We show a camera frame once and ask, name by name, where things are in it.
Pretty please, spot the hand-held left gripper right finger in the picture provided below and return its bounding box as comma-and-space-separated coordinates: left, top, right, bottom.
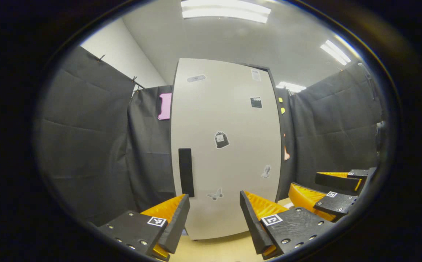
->
240, 190, 335, 260

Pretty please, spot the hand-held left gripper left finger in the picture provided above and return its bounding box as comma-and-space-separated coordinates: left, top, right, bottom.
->
98, 194, 191, 262

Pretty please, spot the black cabinet door handle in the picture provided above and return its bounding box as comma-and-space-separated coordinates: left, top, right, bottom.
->
178, 148, 195, 198

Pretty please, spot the light grey cabinet door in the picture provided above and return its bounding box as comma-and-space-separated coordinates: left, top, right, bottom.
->
171, 58, 282, 241

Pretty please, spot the ceiling strip light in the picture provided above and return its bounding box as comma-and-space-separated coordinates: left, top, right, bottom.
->
276, 82, 307, 93
181, 0, 272, 24
320, 39, 353, 67

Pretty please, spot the black backdrop cloth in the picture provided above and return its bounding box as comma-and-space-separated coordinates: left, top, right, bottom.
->
34, 45, 386, 228

